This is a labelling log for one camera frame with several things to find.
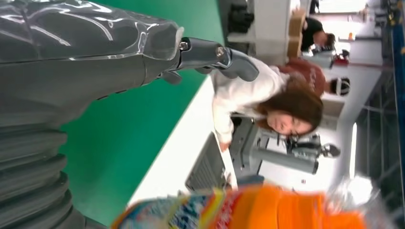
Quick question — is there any orange plastic bottle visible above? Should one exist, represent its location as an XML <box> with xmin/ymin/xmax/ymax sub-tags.
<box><xmin>110</xmin><ymin>176</ymin><xmax>397</xmax><ymax>229</ymax></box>

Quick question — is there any dark grey laptop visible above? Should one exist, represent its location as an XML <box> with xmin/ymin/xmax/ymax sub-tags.
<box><xmin>185</xmin><ymin>131</ymin><xmax>238</xmax><ymax>192</ymax></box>

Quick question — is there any grey machine with column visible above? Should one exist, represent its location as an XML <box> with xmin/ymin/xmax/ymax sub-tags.
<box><xmin>229</xmin><ymin>117</ymin><xmax>341</xmax><ymax>178</ymax></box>

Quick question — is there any person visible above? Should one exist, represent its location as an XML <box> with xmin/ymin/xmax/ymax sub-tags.
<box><xmin>210</xmin><ymin>57</ymin><xmax>324</xmax><ymax>153</ymax></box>
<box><xmin>278</xmin><ymin>58</ymin><xmax>351</xmax><ymax>97</ymax></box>
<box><xmin>300</xmin><ymin>16</ymin><xmax>337</xmax><ymax>53</ymax></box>

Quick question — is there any black bag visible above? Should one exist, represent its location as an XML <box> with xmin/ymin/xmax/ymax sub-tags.
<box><xmin>227</xmin><ymin>2</ymin><xmax>256</xmax><ymax>34</ymax></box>

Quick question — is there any brown cardboard box stack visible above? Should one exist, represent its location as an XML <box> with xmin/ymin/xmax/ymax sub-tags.
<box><xmin>286</xmin><ymin>9</ymin><xmax>307</xmax><ymax>59</ymax></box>

